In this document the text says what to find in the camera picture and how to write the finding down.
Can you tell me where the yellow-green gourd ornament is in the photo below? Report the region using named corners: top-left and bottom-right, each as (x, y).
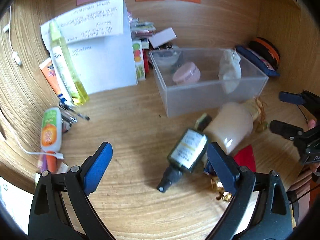
top-left (244, 96), bottom-right (269, 133)

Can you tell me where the gold foil item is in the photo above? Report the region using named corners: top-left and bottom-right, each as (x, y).
top-left (211, 176), bottom-right (233, 202)

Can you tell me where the red velvet pouch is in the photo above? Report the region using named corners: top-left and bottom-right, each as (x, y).
top-left (233, 145), bottom-right (257, 172)

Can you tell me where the cream lotion bottle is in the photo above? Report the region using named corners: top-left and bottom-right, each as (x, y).
top-left (204, 102), bottom-right (253, 155)

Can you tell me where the white drawstring cloth bag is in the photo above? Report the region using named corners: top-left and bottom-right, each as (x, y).
top-left (218, 49), bottom-right (242, 94)

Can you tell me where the dark green spray bottle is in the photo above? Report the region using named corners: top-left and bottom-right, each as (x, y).
top-left (157, 128), bottom-right (209, 193)

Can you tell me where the blue small card box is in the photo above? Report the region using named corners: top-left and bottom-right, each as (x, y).
top-left (203, 161), bottom-right (217, 177)

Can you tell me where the right hand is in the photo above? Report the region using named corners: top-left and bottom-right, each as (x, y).
top-left (308, 120), bottom-right (319, 173)

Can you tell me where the blue patchwork pouch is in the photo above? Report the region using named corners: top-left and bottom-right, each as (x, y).
top-left (235, 45), bottom-right (280, 77)

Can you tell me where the black orange round case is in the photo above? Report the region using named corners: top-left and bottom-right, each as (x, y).
top-left (248, 37), bottom-right (280, 70)

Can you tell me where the white orange-label tube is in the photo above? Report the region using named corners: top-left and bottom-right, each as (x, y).
top-left (40, 107), bottom-right (62, 153)

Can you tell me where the black pen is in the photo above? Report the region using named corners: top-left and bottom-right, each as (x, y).
top-left (59, 102), bottom-right (90, 121)

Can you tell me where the clear plastic storage bin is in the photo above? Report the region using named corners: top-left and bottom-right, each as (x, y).
top-left (149, 48), bottom-right (268, 118)

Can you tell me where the pink round compact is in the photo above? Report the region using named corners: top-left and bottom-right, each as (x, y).
top-left (172, 62), bottom-right (201, 85)

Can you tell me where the yellow liquid tall bottle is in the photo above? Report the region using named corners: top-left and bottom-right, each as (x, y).
top-left (49, 20), bottom-right (89, 105)

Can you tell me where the orange cream tube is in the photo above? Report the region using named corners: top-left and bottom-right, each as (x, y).
top-left (39, 58), bottom-right (65, 102)

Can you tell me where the small white box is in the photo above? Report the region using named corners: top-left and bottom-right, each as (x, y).
top-left (148, 28), bottom-right (177, 48)

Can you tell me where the fruit-print narrow box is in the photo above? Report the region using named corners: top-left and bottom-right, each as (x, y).
top-left (132, 40), bottom-right (145, 81)

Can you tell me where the stack of booklets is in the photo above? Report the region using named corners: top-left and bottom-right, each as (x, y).
top-left (127, 12), bottom-right (156, 40)

